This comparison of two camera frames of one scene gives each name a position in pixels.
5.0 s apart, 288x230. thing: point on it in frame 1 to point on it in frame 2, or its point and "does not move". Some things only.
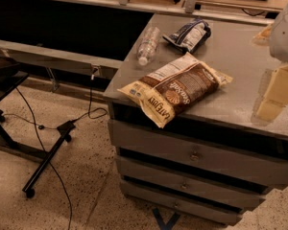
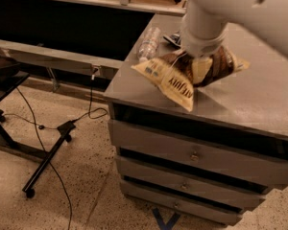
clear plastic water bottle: [149, 45] does not move
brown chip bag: [185, 84] to [173, 74]
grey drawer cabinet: [213, 159] does not move
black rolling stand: [5, 75] does not move
